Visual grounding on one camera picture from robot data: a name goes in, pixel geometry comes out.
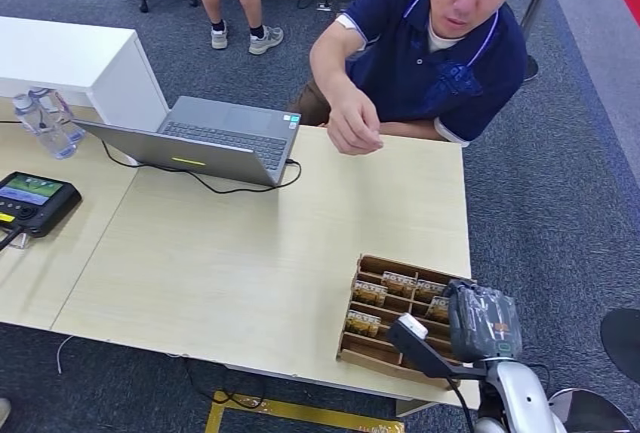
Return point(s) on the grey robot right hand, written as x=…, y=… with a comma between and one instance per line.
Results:
x=482, y=320

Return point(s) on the person's right hand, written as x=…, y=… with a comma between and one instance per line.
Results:
x=352, y=125

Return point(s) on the person's left forearm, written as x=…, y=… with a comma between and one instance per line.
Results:
x=415, y=130

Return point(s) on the person's right forearm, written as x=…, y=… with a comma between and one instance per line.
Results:
x=330, y=62

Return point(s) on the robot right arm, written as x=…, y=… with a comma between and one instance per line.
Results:
x=515, y=397

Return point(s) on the yellow autumn hotel card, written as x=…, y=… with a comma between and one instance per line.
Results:
x=370, y=293
x=398, y=283
x=429, y=290
x=439, y=309
x=362, y=323

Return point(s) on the seated person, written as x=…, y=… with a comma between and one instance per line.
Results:
x=425, y=66

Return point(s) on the wooden card rack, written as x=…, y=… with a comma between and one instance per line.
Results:
x=370, y=350

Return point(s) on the grey laptop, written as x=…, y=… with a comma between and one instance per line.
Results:
x=225, y=125

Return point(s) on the grey rounded cover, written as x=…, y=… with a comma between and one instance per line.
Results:
x=590, y=413

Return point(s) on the black round object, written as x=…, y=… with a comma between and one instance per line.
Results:
x=623, y=344

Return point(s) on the yellow floor tape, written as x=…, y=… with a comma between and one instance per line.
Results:
x=300, y=411

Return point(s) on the clear plastic water bottle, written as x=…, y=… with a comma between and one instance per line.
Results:
x=65, y=118
x=45, y=135

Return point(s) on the white low cabinet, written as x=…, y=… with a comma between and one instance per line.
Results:
x=65, y=52

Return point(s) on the black handheld controller with screen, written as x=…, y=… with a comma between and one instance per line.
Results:
x=45, y=208

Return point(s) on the black camera bracket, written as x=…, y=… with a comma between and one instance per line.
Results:
x=425, y=357

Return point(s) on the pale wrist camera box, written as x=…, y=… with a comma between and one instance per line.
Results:
x=413, y=326

